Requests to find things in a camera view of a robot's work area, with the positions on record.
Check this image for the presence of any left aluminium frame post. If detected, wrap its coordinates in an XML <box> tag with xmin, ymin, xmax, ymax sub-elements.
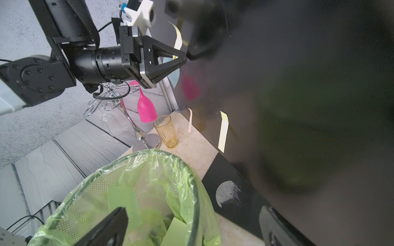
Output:
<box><xmin>159</xmin><ymin>77</ymin><xmax>179</xmax><ymax>112</ymax></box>

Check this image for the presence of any clear wine glass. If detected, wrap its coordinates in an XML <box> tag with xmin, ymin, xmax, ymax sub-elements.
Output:
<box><xmin>101</xmin><ymin>113</ymin><xmax>123</xmax><ymax>135</ymax></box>

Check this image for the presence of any light blue sticky note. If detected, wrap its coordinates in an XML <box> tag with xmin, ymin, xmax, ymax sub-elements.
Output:
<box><xmin>163</xmin><ymin>57</ymin><xmax>180</xmax><ymax>88</ymax></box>

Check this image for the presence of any chrome wire glass rack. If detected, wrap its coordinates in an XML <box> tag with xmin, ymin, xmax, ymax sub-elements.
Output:
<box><xmin>84</xmin><ymin>81</ymin><xmax>162</xmax><ymax>152</ymax></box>

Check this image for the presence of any black monitor stand base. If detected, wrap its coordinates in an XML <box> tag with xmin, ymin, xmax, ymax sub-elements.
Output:
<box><xmin>202</xmin><ymin>153</ymin><xmax>270</xmax><ymax>239</ymax></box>

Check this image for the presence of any pink wine glass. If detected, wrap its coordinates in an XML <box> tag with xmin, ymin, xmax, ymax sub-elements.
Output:
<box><xmin>137</xmin><ymin>88</ymin><xmax>158</xmax><ymax>123</ymax></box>

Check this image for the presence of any amber plastic cup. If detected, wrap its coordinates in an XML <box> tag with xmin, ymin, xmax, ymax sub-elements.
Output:
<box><xmin>153</xmin><ymin>115</ymin><xmax>178</xmax><ymax>148</ymax></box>

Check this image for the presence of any small pink strip note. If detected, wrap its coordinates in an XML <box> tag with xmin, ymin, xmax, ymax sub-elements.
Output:
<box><xmin>188</xmin><ymin>108</ymin><xmax>193</xmax><ymax>133</ymax></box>

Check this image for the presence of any green plastic bin liner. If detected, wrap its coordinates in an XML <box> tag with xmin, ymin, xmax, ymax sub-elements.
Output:
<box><xmin>27</xmin><ymin>149</ymin><xmax>222</xmax><ymax>246</ymax></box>

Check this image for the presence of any yellow strip sticky note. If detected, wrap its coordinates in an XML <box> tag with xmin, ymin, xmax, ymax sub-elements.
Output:
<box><xmin>170</xmin><ymin>23</ymin><xmax>189</xmax><ymax>50</ymax></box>

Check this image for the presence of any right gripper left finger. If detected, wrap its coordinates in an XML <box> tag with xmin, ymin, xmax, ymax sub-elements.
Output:
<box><xmin>74</xmin><ymin>207</ymin><xmax>128</xmax><ymax>246</ymax></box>

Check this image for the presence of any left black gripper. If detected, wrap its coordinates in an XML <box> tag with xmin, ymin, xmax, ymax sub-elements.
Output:
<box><xmin>119</xmin><ymin>26</ymin><xmax>187</xmax><ymax>89</ymax></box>

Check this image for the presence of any green square sticky note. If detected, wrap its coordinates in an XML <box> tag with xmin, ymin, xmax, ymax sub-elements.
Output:
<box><xmin>108</xmin><ymin>186</ymin><xmax>143</xmax><ymax>233</ymax></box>

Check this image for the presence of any black flat monitor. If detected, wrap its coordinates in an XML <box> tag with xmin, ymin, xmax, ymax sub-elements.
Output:
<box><xmin>151</xmin><ymin>1</ymin><xmax>394</xmax><ymax>246</ymax></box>

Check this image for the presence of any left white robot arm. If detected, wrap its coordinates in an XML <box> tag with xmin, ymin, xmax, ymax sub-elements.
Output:
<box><xmin>1</xmin><ymin>1</ymin><xmax>187</xmax><ymax>115</ymax></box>

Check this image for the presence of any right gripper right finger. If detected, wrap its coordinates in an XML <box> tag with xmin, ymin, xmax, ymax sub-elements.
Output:
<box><xmin>259</xmin><ymin>206</ymin><xmax>315</xmax><ymax>246</ymax></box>

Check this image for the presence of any black mesh trash bin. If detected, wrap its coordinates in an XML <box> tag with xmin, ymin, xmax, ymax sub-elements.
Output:
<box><xmin>52</xmin><ymin>150</ymin><xmax>201</xmax><ymax>246</ymax></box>

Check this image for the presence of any small yellow strip note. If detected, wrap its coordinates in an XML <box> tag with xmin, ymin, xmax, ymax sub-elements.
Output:
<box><xmin>218</xmin><ymin>111</ymin><xmax>229</xmax><ymax>153</ymax></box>

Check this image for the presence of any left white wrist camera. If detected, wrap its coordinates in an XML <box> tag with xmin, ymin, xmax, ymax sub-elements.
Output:
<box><xmin>119</xmin><ymin>0</ymin><xmax>157</xmax><ymax>34</ymax></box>

